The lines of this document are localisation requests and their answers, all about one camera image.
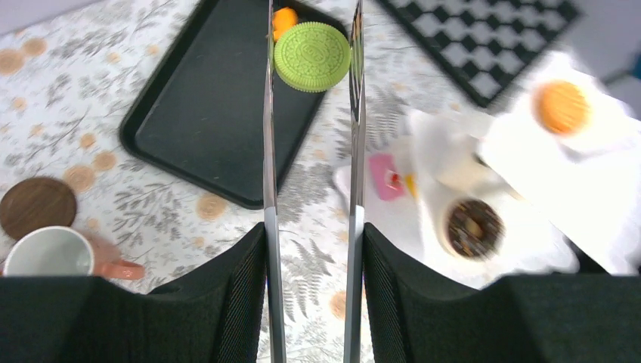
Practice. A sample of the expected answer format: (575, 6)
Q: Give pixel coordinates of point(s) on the chocolate sprinkle donut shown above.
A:
(471, 229)

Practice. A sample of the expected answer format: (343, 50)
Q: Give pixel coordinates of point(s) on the black serving tray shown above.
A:
(200, 115)

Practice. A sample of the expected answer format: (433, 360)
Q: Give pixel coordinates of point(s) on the orange fish pastry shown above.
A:
(283, 20)

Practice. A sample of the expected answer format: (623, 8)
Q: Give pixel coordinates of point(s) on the orange macaron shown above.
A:
(562, 107)

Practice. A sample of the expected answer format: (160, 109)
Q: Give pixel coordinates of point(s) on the silver serving tongs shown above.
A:
(357, 88)

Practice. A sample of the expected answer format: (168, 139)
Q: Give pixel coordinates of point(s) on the green macaron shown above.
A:
(312, 57)

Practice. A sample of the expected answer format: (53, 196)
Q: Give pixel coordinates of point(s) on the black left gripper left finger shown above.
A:
(211, 314)

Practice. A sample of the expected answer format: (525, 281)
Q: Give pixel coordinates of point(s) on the black and grey chessboard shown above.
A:
(483, 46)

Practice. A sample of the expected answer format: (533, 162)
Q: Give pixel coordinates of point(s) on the white three-tier dessert stand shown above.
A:
(551, 193)

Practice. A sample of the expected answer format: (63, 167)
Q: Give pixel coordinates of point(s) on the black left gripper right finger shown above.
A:
(418, 315)

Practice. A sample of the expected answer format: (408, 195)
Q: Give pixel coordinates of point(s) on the pink strawberry cake slice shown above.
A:
(387, 181)

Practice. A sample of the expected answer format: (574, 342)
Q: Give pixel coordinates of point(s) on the dark brown saucer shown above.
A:
(36, 203)

